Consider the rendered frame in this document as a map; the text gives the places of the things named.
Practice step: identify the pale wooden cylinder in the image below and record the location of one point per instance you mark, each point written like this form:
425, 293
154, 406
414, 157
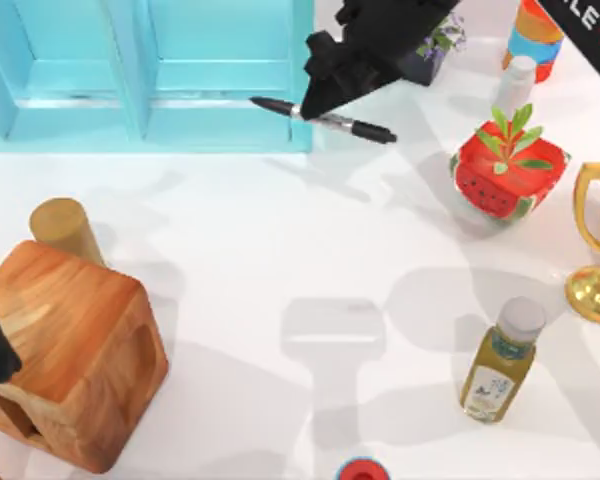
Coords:
62, 225

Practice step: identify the orange and blue cup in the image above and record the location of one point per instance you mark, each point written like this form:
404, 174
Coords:
542, 42

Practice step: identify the gold trophy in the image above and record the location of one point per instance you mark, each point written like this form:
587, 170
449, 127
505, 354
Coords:
592, 292

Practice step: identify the black marker pen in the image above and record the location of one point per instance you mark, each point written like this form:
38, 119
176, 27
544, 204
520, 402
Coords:
367, 131

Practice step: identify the red and blue round object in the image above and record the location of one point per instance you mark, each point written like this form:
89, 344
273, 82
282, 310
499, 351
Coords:
362, 471

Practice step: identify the black pot with purple flowers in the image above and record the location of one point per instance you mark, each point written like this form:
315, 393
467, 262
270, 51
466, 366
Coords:
425, 62

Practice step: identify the wooden block with holes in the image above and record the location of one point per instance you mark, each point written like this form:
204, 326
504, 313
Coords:
75, 345

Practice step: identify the light blue rack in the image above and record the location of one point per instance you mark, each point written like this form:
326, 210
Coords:
80, 75

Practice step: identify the white bottle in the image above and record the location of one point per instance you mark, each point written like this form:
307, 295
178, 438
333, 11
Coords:
515, 87

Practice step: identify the red watermelon plant pot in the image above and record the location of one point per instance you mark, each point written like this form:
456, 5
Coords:
500, 185

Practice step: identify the yellow bottle with grey cap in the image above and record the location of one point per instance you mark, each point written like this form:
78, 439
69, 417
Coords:
497, 365

